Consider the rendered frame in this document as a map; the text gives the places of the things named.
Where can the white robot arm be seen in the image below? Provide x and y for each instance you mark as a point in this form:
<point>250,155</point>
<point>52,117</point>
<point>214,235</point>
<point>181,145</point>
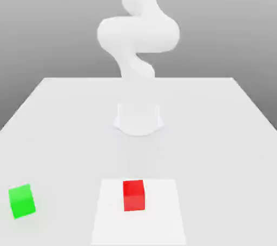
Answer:
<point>138,34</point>

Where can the small red cube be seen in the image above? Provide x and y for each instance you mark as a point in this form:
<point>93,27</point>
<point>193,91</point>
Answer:
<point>133,195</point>

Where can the small green cube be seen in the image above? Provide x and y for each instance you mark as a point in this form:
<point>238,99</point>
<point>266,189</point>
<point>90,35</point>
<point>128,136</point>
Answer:
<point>21,201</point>

